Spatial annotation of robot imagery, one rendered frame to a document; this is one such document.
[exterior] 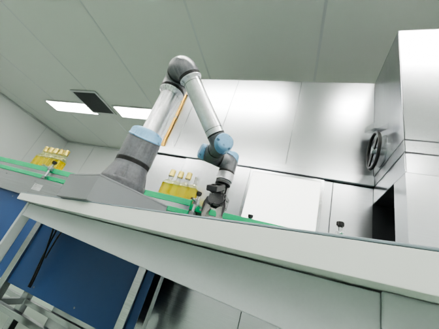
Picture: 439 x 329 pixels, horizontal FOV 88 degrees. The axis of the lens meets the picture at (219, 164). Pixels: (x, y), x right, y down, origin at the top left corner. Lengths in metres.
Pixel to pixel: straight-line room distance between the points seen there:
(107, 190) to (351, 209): 1.19
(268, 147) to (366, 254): 1.37
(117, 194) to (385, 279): 0.63
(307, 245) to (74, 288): 1.25
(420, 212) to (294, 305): 0.86
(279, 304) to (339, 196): 1.18
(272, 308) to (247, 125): 1.48
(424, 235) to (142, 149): 1.00
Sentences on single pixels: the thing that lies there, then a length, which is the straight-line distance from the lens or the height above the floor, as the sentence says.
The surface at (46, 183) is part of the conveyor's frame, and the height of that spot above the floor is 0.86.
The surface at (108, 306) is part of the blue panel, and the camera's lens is 1.28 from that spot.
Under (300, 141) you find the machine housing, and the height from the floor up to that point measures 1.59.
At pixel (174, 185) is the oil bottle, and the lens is 1.38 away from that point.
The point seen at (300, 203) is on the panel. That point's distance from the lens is 1.37.
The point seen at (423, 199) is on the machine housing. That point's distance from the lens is 1.13.
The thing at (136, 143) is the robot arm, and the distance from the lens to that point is 0.81.
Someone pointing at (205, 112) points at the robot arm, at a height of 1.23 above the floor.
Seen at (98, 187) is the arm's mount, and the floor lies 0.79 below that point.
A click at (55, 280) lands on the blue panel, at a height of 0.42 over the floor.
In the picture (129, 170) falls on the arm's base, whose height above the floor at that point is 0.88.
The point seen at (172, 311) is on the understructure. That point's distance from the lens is 1.44.
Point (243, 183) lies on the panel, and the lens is 1.43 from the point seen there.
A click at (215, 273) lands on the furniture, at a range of 0.36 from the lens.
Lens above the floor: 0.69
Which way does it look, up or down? 24 degrees up
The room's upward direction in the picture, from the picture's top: 19 degrees clockwise
